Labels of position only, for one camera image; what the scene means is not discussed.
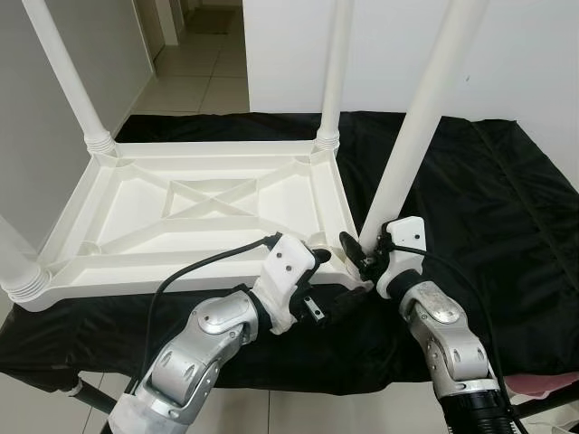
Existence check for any black cloth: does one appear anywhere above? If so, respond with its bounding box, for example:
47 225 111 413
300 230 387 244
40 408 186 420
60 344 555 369
0 110 579 392

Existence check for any white plastic table leg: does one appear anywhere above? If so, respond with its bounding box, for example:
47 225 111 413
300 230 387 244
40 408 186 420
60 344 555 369
20 0 117 156
315 0 356 150
0 212 48 304
360 0 489 238

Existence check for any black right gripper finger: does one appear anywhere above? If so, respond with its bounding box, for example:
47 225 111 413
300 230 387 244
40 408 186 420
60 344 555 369
339 231 368 269

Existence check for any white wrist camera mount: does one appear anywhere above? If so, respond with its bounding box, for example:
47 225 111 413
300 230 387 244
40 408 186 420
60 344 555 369
252 232 318 334
378 217 426 295

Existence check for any cream plastic table top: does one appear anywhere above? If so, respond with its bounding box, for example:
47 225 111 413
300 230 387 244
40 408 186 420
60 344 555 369
14 136 374 313

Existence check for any black metal stand leg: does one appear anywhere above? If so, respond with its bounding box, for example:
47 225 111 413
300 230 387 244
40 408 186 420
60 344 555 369
63 378 119 415
516 389 579 430

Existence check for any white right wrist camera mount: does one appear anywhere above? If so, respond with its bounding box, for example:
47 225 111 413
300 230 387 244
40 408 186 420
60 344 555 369
378 217 426 295

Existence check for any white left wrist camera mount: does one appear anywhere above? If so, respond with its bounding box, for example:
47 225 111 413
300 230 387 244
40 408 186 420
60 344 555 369
252 232 318 334

